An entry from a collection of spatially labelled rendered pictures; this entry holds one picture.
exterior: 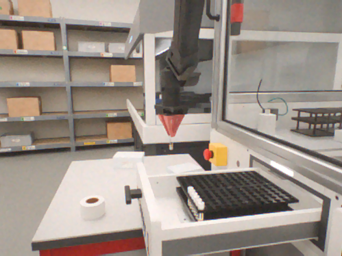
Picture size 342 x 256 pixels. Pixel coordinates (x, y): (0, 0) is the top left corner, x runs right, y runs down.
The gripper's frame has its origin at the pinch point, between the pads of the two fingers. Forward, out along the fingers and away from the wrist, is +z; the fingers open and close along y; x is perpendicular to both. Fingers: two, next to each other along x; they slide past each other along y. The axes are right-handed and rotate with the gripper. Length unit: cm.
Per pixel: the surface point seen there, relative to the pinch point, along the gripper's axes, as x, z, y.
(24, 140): 20, 81, 367
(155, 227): 25.3, 5.2, -32.2
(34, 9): -18, -105, 361
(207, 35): -51, -36, 40
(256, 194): -0.6, 7.3, -31.9
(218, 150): -18.2, 8.4, -2.4
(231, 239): 11.7, 11.0, -36.0
